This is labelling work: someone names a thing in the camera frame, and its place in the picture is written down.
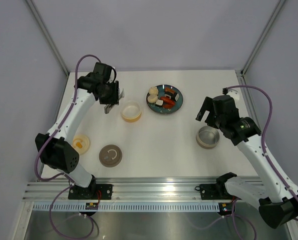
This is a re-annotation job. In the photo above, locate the grey steel lunch box container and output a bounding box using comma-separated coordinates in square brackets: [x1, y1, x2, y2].
[196, 125, 220, 149]

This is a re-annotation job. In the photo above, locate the white steamed bun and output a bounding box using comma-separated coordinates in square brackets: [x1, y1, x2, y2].
[148, 86, 159, 95]
[147, 94, 158, 104]

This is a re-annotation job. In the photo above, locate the grey lunch box lid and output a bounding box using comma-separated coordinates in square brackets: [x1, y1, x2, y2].
[99, 144, 122, 168]

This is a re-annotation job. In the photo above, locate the red sausage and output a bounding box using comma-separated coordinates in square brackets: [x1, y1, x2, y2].
[160, 96, 175, 106]
[162, 103, 174, 109]

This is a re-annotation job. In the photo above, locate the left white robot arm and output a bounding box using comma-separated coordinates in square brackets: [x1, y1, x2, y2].
[35, 62, 124, 199]

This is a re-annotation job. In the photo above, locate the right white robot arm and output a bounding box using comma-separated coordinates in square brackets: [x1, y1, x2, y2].
[195, 88, 298, 229]

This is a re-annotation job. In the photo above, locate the yellow lunch box container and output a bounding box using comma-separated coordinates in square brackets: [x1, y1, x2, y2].
[121, 100, 142, 123]

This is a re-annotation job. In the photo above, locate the yellow lunch box lid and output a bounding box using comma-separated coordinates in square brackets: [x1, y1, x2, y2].
[72, 134, 90, 155]

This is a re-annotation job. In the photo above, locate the brown roasted meat piece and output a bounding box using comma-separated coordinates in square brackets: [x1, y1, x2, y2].
[164, 87, 175, 94]

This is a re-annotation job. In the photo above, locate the blue ceramic plate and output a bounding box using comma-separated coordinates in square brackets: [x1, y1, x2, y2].
[146, 84, 184, 115]

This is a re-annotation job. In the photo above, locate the small black white sushi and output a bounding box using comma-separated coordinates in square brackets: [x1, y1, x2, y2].
[155, 99, 164, 108]

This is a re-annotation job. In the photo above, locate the right aluminium frame post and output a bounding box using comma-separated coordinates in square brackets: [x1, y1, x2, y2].
[240, 0, 288, 77]

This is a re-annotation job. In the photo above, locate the aluminium frame post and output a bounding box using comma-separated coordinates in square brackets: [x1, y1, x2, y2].
[24, 0, 69, 77]
[240, 0, 288, 77]

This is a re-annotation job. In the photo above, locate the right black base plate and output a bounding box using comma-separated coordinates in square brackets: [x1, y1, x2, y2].
[195, 183, 233, 200]

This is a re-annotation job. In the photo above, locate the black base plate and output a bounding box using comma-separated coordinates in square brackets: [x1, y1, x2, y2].
[68, 184, 113, 200]
[195, 183, 233, 200]

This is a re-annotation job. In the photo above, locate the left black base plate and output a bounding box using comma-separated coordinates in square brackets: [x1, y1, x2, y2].
[68, 184, 113, 200]

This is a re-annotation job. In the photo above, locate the aluminium front rail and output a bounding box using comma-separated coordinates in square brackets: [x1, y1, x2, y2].
[22, 176, 264, 203]

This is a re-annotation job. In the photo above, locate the left aluminium frame post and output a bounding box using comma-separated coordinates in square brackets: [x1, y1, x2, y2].
[24, 0, 69, 77]

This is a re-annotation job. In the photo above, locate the white slotted cable duct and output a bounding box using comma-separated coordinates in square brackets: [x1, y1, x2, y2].
[33, 201, 220, 213]

